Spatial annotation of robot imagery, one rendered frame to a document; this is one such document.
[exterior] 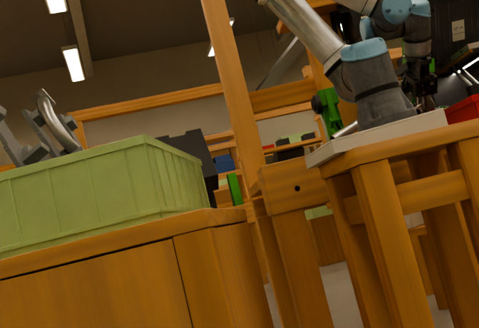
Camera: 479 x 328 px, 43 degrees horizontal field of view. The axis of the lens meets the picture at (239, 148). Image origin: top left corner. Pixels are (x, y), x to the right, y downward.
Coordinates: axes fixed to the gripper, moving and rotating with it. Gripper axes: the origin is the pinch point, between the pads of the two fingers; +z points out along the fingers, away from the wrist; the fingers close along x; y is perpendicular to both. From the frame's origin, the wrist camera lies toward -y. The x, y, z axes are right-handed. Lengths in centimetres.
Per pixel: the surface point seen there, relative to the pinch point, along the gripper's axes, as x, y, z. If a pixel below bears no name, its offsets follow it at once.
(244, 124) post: -46, -59, 19
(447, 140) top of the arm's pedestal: -13, 46, -16
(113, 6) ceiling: -131, -827, 132
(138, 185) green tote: -81, 55, -28
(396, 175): -11.6, 10.6, 13.5
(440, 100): 25.4, -35.9, 16.4
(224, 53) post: -47, -77, -6
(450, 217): -7.6, 35.8, 13.4
